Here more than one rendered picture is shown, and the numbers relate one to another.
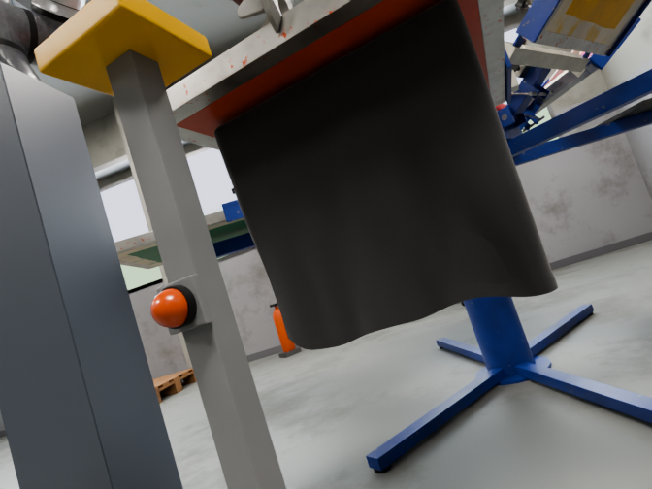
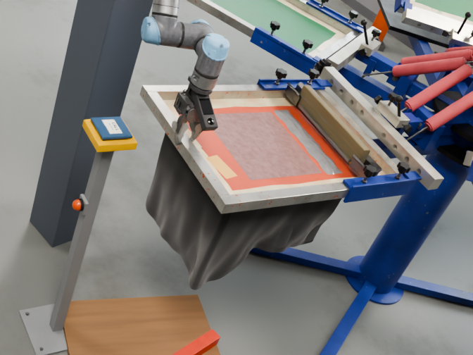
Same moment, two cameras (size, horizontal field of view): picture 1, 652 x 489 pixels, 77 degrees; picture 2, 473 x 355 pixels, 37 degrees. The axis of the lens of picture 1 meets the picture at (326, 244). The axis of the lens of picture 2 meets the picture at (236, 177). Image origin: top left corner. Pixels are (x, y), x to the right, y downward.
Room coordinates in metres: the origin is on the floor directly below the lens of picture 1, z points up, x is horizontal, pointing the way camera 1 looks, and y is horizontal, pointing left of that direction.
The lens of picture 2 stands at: (-1.05, -0.91, 2.22)
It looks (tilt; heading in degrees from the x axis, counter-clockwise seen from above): 35 degrees down; 22
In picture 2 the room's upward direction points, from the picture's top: 23 degrees clockwise
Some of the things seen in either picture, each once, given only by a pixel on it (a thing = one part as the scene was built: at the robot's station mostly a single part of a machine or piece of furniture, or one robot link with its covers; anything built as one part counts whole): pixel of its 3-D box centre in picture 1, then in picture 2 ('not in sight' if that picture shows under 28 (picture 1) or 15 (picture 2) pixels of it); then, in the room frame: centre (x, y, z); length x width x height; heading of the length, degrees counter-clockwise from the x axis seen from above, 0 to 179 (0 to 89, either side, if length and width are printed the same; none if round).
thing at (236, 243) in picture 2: not in sight; (272, 233); (0.78, -0.36, 0.74); 0.46 x 0.04 x 0.42; 157
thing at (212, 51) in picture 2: not in sight; (212, 55); (0.58, -0.02, 1.29); 0.09 x 0.08 x 0.11; 55
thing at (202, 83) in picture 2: not in sight; (203, 78); (0.57, -0.02, 1.21); 0.08 x 0.08 x 0.05
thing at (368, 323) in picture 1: (361, 198); (184, 200); (0.64, -0.07, 0.74); 0.45 x 0.03 x 0.43; 67
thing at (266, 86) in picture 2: not in sight; (290, 89); (1.24, -0.03, 0.98); 0.30 x 0.05 x 0.07; 157
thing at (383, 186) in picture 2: (496, 79); (376, 186); (1.02, -0.54, 0.98); 0.30 x 0.05 x 0.07; 157
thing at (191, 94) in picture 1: (369, 105); (278, 139); (0.91, -0.19, 0.98); 0.79 x 0.58 x 0.04; 157
